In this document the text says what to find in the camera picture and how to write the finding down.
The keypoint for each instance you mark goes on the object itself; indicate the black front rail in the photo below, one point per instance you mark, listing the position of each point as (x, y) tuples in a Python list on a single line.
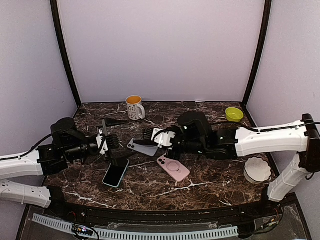
[(239, 214)]

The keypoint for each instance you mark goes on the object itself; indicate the right black frame post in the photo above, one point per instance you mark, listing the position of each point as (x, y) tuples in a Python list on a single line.
[(258, 52)]

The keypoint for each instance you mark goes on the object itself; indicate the light blue phone case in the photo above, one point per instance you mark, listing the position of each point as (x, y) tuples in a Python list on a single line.
[(115, 174)]

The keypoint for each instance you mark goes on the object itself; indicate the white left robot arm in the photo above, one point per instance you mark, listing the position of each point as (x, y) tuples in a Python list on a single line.
[(51, 155)]

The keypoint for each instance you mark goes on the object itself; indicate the grey slotted cable duct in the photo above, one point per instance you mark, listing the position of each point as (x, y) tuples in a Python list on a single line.
[(133, 232)]

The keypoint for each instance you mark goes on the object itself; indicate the black frame post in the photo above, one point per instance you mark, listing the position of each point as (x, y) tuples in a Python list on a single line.
[(63, 51), (258, 52)]

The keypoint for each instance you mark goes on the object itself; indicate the left black frame post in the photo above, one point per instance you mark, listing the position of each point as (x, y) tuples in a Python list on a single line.
[(63, 51)]

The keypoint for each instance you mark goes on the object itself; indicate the clear phone case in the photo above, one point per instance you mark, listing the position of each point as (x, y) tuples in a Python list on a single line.
[(105, 149)]

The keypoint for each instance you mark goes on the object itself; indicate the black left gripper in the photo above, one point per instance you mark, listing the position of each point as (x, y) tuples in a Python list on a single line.
[(106, 141)]

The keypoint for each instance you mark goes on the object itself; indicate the light blue bare phone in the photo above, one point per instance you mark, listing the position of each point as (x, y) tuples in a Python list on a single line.
[(149, 150)]

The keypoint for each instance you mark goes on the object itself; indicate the white scalloped dish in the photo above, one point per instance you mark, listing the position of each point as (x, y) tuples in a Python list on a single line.
[(257, 171)]

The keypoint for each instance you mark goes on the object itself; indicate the pink phone case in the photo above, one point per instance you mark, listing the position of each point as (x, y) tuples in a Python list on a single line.
[(173, 168)]

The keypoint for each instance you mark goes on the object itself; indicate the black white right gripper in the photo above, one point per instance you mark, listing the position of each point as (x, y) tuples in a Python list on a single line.
[(172, 155)]

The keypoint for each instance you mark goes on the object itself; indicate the yellow-green bowl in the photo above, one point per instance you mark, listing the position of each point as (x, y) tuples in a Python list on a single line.
[(234, 114)]

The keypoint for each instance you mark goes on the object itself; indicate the white spotted mug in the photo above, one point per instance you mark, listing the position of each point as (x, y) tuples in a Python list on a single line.
[(135, 109)]

